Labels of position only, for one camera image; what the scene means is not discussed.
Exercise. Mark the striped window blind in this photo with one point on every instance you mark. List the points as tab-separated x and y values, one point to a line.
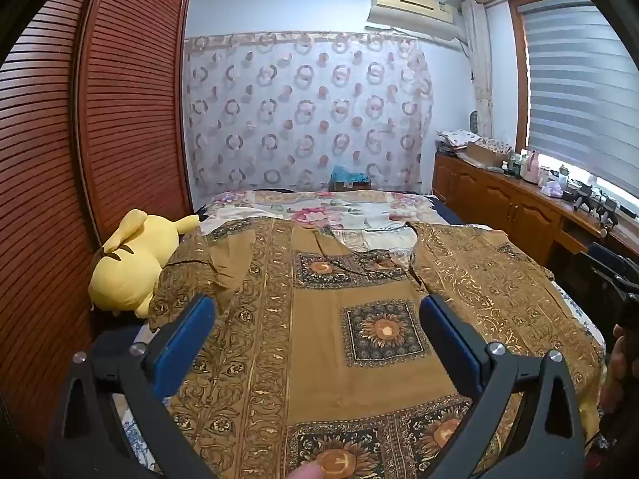
579	90

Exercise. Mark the wooden window frame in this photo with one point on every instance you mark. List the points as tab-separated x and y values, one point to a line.
519	85

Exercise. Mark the dark bottle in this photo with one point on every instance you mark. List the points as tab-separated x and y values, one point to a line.
511	164

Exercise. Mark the yellow plush toy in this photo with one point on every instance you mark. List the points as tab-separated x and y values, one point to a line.
130	269

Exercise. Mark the brown gold patterned shirt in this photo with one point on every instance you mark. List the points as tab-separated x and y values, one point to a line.
319	359

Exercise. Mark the cream air conditioner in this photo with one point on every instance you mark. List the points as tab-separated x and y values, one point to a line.
412	10

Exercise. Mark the cardboard box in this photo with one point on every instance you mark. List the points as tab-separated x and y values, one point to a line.
484	155

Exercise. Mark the cream lace window curtain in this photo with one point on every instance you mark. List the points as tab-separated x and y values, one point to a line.
480	70

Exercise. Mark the floral printed flat box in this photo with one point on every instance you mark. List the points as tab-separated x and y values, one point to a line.
459	138

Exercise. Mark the black gadget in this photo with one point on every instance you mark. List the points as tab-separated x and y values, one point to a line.
594	204

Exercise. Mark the person's left hand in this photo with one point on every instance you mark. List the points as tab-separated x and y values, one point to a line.
305	471

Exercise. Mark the floral fleece blanket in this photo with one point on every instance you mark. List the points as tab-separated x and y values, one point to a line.
319	212

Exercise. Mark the wooden louvered wardrobe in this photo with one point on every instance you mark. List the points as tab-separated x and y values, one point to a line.
125	110

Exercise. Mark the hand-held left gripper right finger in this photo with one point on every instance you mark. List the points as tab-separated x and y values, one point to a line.
449	342

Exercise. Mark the long wooden cabinet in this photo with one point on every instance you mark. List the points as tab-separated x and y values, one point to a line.
499	204

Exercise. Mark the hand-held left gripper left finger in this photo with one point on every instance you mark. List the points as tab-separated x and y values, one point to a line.
184	342

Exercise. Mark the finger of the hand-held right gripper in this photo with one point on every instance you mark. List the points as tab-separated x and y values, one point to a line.
611	259

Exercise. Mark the circle patterned wall curtain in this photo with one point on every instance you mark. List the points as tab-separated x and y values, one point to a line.
299	119

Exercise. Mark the teal box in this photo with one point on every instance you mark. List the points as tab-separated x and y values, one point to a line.
349	179

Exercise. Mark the purple plastic bag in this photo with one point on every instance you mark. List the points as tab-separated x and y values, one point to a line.
553	189

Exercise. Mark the person's right hand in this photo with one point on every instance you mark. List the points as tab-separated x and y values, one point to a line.
621	342

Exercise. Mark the navy bedsheet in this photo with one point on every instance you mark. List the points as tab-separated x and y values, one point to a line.
449	214

